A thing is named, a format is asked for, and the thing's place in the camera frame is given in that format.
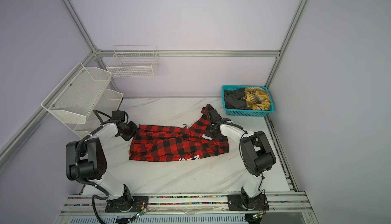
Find white mesh lower shelf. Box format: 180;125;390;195
72;89;123;138

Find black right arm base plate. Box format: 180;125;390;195
227;193;269;211

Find aluminium frame profile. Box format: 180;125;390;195
1;0;309;172

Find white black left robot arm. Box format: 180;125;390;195
66;120;138;206

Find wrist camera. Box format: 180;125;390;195
206;104;222;124
111;110;129;122

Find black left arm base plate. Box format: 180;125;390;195
105;196;149;213

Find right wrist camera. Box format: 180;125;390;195
206;104;222;124

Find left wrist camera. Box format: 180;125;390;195
111;110;129;122

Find aluminium mounting rail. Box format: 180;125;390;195
60;191;314;215

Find white wire basket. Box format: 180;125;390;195
107;46;160;79

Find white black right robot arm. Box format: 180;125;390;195
205;116;277;210

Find red black plaid shirt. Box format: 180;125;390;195
129;104;229;162

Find yellow plaid shirt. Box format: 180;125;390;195
244;87;271;111

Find dark grey shirt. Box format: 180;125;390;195
224;88;250;110

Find teal plastic basket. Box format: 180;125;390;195
222;85;275;117

